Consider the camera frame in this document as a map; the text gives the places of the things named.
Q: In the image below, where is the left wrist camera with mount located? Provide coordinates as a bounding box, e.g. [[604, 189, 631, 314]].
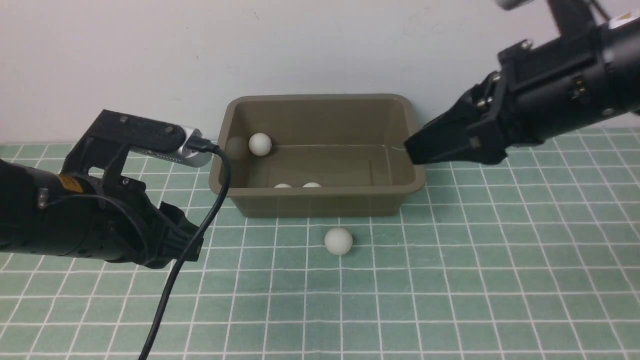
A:
[[61, 109, 212, 187]]

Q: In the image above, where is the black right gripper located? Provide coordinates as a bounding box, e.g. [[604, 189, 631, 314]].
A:
[[404, 28, 616, 166]]

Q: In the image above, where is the green checkered tablecloth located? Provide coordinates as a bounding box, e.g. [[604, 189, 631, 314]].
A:
[[0, 127, 640, 360]]

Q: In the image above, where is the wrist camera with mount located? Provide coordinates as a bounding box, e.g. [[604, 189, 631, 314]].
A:
[[495, 0, 613, 38], [61, 109, 212, 187]]

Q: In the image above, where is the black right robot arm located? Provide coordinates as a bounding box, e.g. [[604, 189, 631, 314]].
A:
[[404, 19, 640, 166]]

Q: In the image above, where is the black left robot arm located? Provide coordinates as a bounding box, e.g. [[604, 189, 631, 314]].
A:
[[0, 155, 203, 269]]

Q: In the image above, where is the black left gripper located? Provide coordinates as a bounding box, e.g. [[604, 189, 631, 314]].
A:
[[35, 172, 204, 268]]

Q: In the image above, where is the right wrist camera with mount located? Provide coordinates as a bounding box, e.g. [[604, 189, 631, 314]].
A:
[[495, 0, 613, 38]]

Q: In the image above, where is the black left camera cable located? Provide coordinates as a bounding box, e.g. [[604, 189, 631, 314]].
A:
[[137, 137, 232, 360]]

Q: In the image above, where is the olive plastic bin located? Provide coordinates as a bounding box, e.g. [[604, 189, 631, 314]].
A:
[[217, 93, 426, 218]]

